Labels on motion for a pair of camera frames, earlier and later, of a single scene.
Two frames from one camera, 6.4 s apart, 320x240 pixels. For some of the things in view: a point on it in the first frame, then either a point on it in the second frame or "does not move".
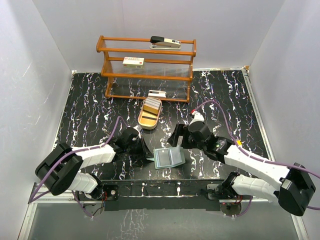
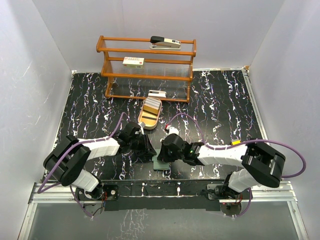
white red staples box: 133,62 does not move
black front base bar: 159,194 does not move
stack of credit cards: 152,104 does not move
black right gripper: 181,130 → 163,156
